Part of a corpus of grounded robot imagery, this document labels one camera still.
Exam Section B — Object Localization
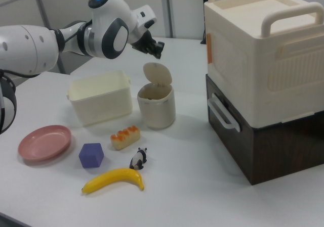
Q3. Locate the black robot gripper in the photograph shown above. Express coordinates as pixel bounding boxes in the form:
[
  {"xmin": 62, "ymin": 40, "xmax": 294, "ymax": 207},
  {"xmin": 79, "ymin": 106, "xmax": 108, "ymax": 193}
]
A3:
[{"xmin": 130, "ymin": 30, "xmax": 166, "ymax": 60}]

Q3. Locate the beige trash can lid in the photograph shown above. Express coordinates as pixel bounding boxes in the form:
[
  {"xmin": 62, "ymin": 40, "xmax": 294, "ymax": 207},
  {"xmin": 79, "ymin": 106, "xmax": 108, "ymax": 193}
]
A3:
[{"xmin": 142, "ymin": 62, "xmax": 173, "ymax": 87}]

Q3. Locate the white round trash can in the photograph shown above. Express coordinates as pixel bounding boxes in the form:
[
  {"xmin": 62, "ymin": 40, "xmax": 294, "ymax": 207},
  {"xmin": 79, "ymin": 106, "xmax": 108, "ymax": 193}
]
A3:
[{"xmin": 137, "ymin": 62, "xmax": 176, "ymax": 130}]

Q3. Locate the white rectangular storage bin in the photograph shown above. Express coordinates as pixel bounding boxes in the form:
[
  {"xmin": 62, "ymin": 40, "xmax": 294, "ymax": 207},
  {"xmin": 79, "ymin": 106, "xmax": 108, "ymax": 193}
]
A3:
[{"xmin": 66, "ymin": 69, "xmax": 133, "ymax": 127}]

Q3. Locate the orange glazed toy bread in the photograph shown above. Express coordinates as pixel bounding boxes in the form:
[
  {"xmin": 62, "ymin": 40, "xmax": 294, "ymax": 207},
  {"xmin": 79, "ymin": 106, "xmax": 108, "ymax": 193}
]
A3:
[{"xmin": 110, "ymin": 125, "xmax": 141, "ymax": 151}]

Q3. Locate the black white panda figurine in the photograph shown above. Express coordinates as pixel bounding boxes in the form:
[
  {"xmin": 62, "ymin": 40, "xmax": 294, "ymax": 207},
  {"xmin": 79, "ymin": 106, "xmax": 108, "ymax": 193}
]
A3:
[{"xmin": 129, "ymin": 147, "xmax": 149, "ymax": 171}]

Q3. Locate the purple blue cube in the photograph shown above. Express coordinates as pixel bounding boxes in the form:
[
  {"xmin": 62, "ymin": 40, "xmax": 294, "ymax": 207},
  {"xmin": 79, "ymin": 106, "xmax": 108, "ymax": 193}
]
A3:
[{"xmin": 78, "ymin": 142, "xmax": 105, "ymax": 169}]

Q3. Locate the yellow banana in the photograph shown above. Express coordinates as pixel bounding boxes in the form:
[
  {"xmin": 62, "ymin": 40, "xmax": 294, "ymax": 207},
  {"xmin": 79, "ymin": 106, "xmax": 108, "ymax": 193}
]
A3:
[{"xmin": 80, "ymin": 167, "xmax": 145, "ymax": 194}]

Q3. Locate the pink plastic plate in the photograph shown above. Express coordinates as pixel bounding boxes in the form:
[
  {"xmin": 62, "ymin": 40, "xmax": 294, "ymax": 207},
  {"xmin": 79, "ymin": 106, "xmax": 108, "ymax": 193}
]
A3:
[{"xmin": 17, "ymin": 124, "xmax": 72, "ymax": 162}]

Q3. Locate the dark brown wooden drawer box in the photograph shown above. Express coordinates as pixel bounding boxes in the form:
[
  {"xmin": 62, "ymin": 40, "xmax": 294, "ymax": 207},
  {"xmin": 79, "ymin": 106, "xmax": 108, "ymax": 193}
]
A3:
[{"xmin": 205, "ymin": 73, "xmax": 324, "ymax": 186}]

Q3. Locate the black camera stand pole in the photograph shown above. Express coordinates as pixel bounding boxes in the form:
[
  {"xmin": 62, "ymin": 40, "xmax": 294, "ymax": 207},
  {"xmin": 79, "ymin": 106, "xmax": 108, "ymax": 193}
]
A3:
[{"xmin": 201, "ymin": 0, "xmax": 209, "ymax": 45}]

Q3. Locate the white drawer handle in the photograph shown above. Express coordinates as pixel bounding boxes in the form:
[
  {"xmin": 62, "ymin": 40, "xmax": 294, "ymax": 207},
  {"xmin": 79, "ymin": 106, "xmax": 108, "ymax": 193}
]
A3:
[{"xmin": 207, "ymin": 93, "xmax": 241, "ymax": 132}]

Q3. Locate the cream box with handles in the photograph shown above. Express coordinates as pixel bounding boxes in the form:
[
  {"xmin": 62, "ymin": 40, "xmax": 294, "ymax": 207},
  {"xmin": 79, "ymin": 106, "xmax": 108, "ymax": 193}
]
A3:
[{"xmin": 203, "ymin": 0, "xmax": 324, "ymax": 123}]

